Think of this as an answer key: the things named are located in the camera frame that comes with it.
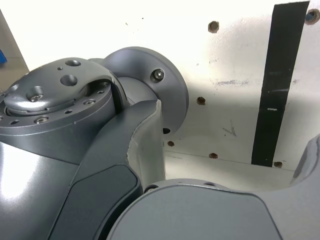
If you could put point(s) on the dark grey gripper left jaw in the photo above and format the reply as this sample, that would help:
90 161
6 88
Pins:
100 187

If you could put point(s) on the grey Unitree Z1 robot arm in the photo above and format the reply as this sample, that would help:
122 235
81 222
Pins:
62 120

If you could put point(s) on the black tape strip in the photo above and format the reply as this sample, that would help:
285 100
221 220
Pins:
277 87

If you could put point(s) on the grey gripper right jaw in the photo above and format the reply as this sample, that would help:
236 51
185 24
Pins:
200 215

